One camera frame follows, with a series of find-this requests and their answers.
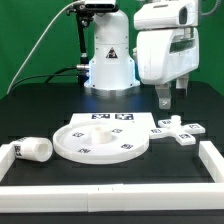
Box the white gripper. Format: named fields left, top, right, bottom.
left=137, top=28, right=199, bottom=109

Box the white cable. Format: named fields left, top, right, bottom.
left=6, top=0, right=85, bottom=95

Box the black cable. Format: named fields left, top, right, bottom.
left=9, top=66, right=81, bottom=92

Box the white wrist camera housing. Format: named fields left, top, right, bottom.
left=134, top=0, right=198, bottom=30

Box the white front fence bar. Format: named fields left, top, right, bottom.
left=0, top=183, right=224, bottom=213

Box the white fence block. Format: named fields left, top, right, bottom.
left=199, top=141, right=224, bottom=183
left=0, top=144, right=15, bottom=182

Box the black camera stand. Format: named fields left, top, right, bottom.
left=65, top=7, right=95, bottom=84

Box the white marker sheet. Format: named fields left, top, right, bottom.
left=70, top=112, right=156, bottom=129

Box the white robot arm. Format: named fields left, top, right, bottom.
left=84, top=0, right=204, bottom=109

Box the white left fence block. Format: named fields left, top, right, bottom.
left=0, top=144, right=15, bottom=182

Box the grey camera on stand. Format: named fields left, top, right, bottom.
left=84, top=0, right=116, bottom=11

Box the white round table top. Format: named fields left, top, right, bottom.
left=53, top=120, right=149, bottom=165

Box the white right fence block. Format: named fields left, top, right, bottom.
left=199, top=141, right=224, bottom=183

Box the white cross-shaped table base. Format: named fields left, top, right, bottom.
left=150, top=115, right=206, bottom=146

